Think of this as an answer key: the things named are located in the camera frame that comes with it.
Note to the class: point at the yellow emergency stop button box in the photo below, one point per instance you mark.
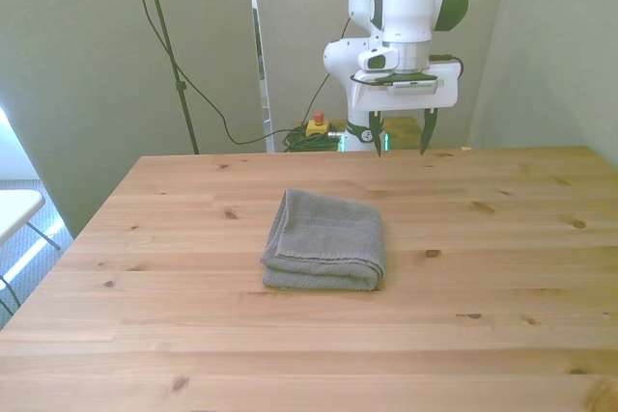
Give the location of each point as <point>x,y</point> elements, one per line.
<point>317,126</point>

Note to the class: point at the white partition edge strip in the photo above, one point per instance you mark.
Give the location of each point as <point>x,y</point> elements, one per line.
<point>258,93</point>

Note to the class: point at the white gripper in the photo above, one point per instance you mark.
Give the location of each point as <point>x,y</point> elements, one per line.
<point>410,101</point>

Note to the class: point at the grey terry towel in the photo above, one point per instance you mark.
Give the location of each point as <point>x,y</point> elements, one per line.
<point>328,243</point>

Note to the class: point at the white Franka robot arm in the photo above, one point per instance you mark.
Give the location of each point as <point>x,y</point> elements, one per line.
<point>408,2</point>

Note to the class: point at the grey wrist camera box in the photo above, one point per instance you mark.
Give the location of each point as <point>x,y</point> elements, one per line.
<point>414,86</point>

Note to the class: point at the black camera stand pole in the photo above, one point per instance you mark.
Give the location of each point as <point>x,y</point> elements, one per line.
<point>166,40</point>

